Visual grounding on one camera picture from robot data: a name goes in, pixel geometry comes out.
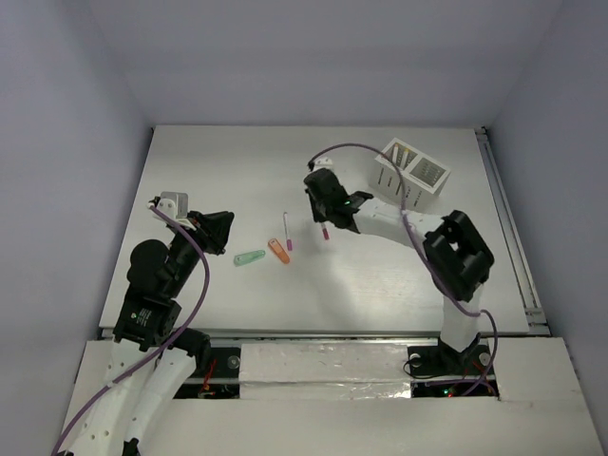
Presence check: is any orange capped white marker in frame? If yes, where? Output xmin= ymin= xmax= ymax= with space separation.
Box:
xmin=391 ymin=143 xmax=404 ymax=166

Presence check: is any yellow capped white marker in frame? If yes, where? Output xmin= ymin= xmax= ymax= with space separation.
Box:
xmin=400 ymin=148 xmax=414 ymax=169

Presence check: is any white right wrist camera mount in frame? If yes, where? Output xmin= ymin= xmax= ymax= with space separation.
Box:
xmin=308 ymin=157 xmax=333 ymax=172

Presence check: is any white foam front block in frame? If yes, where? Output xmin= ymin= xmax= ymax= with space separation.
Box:
xmin=238 ymin=342 xmax=411 ymax=401

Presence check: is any purple capped white marker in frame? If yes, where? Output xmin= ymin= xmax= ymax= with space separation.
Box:
xmin=282 ymin=212 xmax=293 ymax=252

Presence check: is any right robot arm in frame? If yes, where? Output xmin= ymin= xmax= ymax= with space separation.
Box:
xmin=304 ymin=168 xmax=494 ymax=379

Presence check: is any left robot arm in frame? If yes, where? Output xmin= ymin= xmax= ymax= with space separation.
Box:
xmin=52 ymin=204 xmax=235 ymax=455

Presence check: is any aluminium side rail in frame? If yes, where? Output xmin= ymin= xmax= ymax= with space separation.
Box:
xmin=475 ymin=127 xmax=552 ymax=337

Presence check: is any pink capped white marker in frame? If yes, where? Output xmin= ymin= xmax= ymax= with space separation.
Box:
xmin=320 ymin=222 xmax=330 ymax=241

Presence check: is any green utility knife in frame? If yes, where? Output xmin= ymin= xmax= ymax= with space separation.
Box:
xmin=233 ymin=249 xmax=266 ymax=267

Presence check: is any orange utility knife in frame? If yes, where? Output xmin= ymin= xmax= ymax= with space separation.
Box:
xmin=267 ymin=238 xmax=291 ymax=264

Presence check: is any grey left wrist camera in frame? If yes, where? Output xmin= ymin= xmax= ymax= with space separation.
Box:
xmin=146 ymin=191 xmax=189 ymax=220

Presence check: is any white slotted organizer box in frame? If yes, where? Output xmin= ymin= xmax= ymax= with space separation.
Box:
xmin=369 ymin=138 xmax=451 ymax=212

